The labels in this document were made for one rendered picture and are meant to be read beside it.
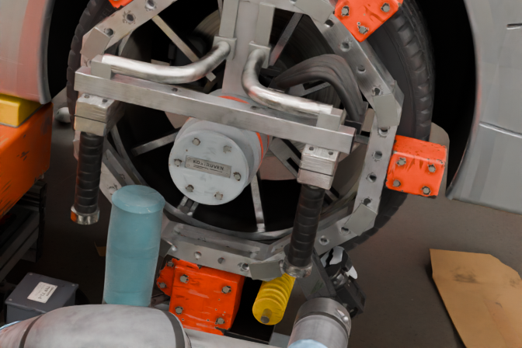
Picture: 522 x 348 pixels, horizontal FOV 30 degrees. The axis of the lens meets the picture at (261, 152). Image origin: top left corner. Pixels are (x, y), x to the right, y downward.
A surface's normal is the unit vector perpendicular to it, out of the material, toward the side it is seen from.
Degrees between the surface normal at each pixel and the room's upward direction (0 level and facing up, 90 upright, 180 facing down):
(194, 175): 90
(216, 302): 90
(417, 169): 90
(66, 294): 0
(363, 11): 90
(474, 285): 3
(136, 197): 0
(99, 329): 23
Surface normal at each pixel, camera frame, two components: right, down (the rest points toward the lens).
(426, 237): 0.15, -0.89
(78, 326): -0.11, -0.68
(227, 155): -0.20, 0.40
